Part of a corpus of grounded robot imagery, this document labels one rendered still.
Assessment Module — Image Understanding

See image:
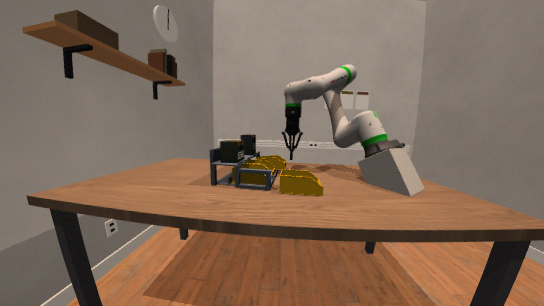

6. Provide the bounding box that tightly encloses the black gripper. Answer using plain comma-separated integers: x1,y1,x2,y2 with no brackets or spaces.
282,117,303,160

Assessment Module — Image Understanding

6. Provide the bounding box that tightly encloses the yellow bin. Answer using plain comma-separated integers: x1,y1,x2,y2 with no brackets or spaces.
279,169,323,196
245,159,275,176
256,155,287,170
232,163,269,185

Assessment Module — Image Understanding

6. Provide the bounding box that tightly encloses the grey metal shelf rack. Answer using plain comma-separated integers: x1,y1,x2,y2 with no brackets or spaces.
210,148,279,191

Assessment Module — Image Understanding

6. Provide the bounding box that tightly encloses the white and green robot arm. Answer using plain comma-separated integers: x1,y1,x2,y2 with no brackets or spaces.
284,64,405,158

